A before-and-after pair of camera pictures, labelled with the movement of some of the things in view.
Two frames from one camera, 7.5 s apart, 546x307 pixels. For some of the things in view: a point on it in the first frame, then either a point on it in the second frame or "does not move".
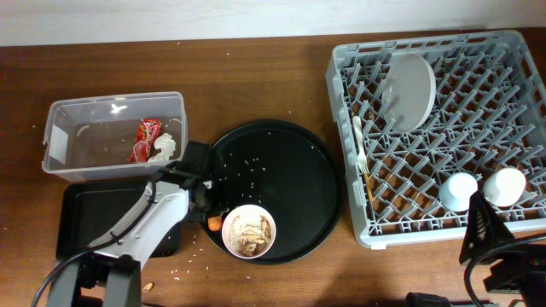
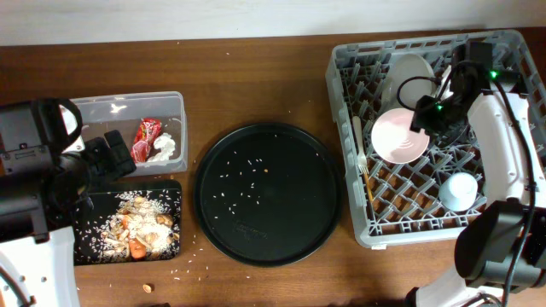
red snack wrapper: (148, 131) does not move
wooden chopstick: (368, 186) does not move
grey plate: (409, 91) does not move
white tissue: (166, 146) does not move
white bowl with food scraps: (248, 231) to (393, 140)
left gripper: (218, 211) to (99, 150)
